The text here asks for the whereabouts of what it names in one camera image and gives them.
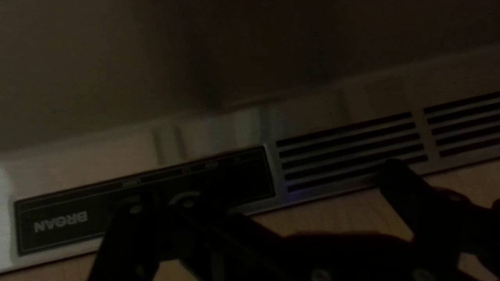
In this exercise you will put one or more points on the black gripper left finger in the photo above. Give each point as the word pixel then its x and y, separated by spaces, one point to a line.
pixel 235 250

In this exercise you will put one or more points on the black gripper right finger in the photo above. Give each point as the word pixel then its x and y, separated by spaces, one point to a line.
pixel 448 228

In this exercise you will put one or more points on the black hood control panel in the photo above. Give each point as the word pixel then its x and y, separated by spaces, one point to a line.
pixel 79 215

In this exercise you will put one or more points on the wooden upper cabinet door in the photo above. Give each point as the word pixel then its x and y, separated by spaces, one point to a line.
pixel 334 212

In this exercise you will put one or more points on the stainless steel range hood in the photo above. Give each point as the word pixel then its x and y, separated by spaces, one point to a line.
pixel 157 78

